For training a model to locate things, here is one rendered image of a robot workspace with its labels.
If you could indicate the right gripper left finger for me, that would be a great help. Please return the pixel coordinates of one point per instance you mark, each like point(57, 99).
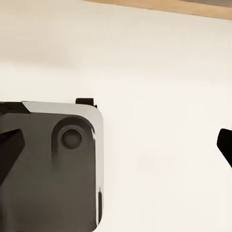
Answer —
point(12, 144)

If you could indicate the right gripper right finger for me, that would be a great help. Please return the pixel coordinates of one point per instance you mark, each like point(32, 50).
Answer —
point(224, 143)

